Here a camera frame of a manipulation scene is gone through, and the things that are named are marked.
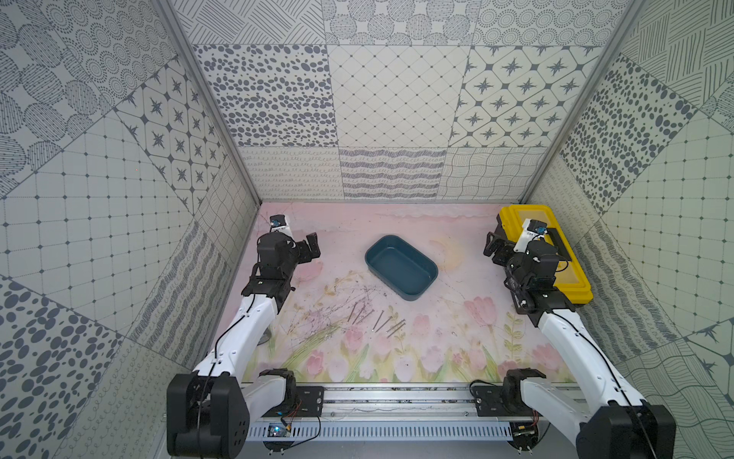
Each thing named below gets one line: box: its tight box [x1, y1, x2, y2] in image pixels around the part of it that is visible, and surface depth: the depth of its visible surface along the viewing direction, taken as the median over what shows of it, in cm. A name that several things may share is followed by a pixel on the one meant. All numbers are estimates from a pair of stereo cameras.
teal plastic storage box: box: [365, 234, 439, 302], surface depth 102 cm
